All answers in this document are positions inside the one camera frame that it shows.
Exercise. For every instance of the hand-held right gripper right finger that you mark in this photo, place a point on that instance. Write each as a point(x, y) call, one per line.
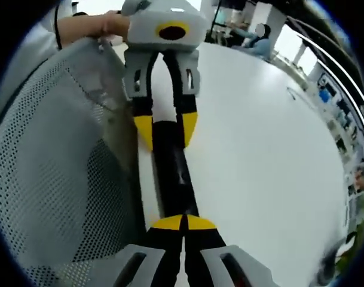
point(211, 260)

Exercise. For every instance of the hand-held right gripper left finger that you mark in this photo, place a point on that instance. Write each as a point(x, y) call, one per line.
point(157, 257)

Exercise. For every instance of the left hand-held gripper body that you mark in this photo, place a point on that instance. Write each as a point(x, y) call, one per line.
point(143, 30)

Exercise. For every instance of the black remote control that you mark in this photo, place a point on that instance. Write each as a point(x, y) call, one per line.
point(169, 155)

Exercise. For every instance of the person's left hand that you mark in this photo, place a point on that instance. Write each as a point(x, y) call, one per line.
point(116, 24)

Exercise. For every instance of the grey mesh office chair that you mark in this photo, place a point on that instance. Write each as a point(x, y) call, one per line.
point(50, 155)

